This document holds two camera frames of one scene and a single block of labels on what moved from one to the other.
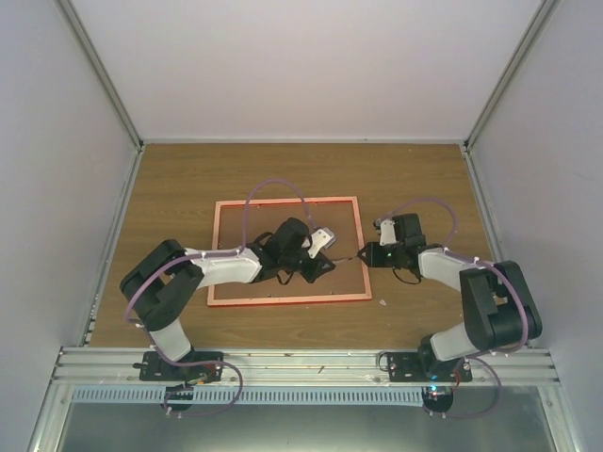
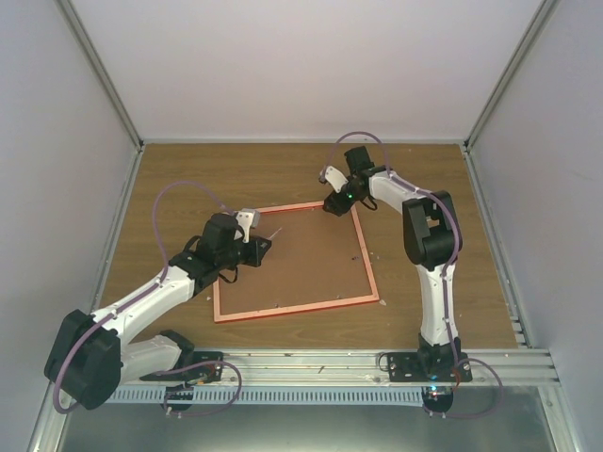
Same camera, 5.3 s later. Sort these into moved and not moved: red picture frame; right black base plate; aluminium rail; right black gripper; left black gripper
Moved: right black gripper; red picture frame; left black gripper
Not moved: right black base plate; aluminium rail
